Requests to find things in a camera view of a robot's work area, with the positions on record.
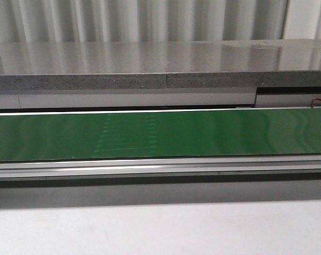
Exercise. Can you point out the aluminium conveyor frame rail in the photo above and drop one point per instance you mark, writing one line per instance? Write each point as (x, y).
(161, 167)

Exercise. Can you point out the grey stone countertop slab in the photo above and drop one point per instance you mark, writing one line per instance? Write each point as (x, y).
(159, 65)

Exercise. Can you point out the white corrugated curtain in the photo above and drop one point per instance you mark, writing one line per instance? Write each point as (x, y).
(132, 21)

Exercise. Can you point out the green conveyor belt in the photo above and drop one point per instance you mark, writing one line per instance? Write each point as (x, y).
(97, 135)

